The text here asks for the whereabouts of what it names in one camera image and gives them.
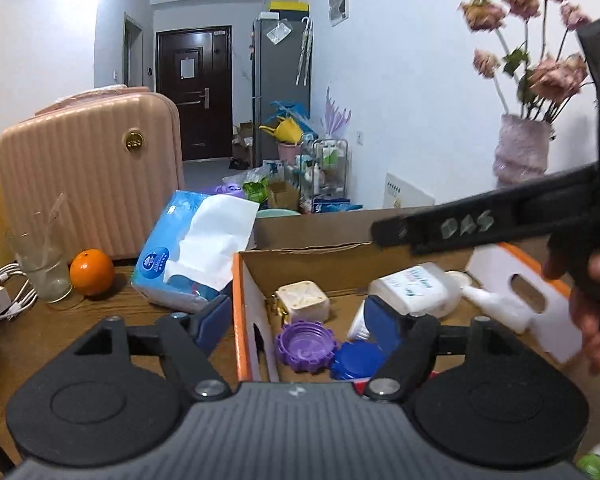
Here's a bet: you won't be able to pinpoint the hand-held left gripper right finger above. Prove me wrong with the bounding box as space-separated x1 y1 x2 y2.
364 294 523 402

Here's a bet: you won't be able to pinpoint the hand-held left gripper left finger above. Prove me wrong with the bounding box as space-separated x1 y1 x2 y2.
75 294 233 401

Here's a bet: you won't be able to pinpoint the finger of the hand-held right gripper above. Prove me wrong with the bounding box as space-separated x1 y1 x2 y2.
370 193 529 257

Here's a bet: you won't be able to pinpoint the white squeeze tube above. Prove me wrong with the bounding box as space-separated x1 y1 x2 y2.
346 300 376 342

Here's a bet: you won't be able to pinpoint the blue ribbed lid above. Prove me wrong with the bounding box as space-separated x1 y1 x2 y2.
329 341 388 381

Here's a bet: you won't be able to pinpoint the white labelled plastic bottle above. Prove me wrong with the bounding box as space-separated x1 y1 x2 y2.
369 262 463 320

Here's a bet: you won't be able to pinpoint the orange-rimmed cardboard box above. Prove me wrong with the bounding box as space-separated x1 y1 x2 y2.
231 205 588 396

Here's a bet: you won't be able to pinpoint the purple ribbed lid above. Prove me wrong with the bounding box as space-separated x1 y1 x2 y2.
274 320 340 373

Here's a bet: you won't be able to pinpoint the white dropper bottle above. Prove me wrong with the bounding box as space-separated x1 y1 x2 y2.
462 285 531 335

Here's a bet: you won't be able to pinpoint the person's right hand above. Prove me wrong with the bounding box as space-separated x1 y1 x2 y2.
541 250 600 377

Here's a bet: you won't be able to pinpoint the pink textured vase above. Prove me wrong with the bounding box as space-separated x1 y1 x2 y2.
492 112 556 188

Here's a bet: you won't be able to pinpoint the blue tissue pack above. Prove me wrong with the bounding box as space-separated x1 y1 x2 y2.
131 190 261 313

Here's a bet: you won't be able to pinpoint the beige square plastic box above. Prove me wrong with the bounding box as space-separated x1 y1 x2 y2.
275 280 331 326

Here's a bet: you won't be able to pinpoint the blue wipes packet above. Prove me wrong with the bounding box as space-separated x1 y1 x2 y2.
311 197 363 213

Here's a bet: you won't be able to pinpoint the dried pink roses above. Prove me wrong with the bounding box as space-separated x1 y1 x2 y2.
457 0 600 123

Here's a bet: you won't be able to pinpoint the purple tissue pack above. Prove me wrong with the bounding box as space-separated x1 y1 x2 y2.
207 182 248 201

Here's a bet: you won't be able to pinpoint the orange fruit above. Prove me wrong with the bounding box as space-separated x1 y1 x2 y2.
69 248 116 297

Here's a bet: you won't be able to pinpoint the green plastic bag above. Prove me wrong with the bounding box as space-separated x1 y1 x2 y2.
242 170 271 206

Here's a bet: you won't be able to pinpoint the small brown carton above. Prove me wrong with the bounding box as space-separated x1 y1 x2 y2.
267 180 301 211

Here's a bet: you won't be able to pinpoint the purple feather decoration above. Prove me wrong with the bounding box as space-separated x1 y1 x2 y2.
322 85 353 138

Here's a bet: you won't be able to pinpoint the pink plastic bucket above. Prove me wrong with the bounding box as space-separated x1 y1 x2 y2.
277 141 303 166

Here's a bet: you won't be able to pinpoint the yellow watering can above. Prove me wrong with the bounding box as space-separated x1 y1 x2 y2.
260 117 305 145

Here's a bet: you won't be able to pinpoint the clear drinking glass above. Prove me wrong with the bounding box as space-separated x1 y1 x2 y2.
6 192 73 304

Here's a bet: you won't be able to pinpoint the open brown carton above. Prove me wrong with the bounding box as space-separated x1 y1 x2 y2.
231 121 255 163

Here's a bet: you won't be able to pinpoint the blue clothes hangers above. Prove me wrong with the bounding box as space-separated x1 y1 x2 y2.
260 101 312 133

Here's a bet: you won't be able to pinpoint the pink ribbed suitcase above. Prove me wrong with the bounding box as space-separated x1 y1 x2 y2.
0 86 186 263

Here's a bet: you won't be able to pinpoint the dark brown entrance door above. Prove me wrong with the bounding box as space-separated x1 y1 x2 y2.
155 25 233 162

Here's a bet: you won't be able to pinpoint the white folded umbrella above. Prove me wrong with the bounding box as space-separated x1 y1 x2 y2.
296 16 313 86

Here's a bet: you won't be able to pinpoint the grey refrigerator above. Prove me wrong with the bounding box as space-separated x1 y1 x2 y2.
251 16 312 168

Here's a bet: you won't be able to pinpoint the wire storage rack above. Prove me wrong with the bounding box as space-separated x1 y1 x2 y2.
280 132 351 211

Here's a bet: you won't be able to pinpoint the framed wall picture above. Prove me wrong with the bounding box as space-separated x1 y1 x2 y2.
328 0 351 27

